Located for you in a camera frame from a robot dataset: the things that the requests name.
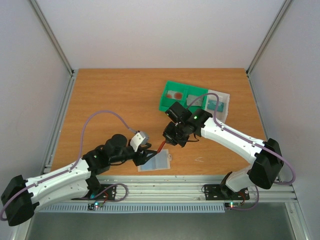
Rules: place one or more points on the left circuit board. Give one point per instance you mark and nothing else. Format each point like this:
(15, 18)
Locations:
(96, 205)

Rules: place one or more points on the right aluminium frame post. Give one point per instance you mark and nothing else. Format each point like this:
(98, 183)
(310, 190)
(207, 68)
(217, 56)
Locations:
(285, 6)

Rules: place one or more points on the green bin left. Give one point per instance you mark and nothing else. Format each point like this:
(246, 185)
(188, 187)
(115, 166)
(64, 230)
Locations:
(165, 103)

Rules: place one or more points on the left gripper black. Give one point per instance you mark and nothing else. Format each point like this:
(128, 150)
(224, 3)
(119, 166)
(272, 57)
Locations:
(141, 158)

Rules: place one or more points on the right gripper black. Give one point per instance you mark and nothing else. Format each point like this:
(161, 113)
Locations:
(172, 135)

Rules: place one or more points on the white card holder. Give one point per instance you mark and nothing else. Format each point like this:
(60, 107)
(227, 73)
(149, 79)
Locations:
(162, 161)

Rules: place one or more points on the red patterned card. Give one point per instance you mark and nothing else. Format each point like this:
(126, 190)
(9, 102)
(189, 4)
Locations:
(176, 95)

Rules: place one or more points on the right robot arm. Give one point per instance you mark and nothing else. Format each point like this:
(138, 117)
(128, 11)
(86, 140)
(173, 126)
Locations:
(263, 157)

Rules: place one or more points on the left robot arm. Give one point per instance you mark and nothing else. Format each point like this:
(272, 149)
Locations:
(23, 197)

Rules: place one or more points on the left aluminium frame post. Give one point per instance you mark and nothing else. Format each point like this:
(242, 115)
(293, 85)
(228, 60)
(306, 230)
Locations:
(51, 35)

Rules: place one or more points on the white red floral card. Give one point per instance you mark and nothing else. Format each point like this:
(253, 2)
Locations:
(193, 100)

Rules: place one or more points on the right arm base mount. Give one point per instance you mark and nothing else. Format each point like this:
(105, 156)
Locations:
(213, 192)

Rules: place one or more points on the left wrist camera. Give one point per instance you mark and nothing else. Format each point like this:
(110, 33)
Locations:
(140, 138)

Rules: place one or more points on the grey slotted cable duct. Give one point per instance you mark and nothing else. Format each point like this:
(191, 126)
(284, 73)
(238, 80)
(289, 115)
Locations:
(132, 208)

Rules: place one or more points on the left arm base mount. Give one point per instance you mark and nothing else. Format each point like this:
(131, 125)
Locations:
(106, 191)

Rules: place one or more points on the aluminium frame post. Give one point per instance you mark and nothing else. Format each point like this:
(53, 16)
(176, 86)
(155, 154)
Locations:
(51, 35)
(285, 6)

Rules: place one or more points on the aluminium front rail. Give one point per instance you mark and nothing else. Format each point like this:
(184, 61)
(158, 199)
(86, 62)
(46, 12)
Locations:
(188, 189)

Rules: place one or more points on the white bin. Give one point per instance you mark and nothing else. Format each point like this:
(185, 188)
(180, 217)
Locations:
(223, 97)

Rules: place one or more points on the circuit board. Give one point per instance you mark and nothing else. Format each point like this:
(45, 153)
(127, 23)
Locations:
(232, 204)
(96, 205)

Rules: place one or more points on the right circuit board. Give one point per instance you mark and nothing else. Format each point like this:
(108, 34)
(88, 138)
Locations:
(232, 204)

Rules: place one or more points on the green bin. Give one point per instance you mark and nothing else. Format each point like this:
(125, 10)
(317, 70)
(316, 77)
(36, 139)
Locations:
(165, 103)
(191, 93)

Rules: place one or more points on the green bin middle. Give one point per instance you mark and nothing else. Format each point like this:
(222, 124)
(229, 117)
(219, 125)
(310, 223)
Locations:
(191, 93)

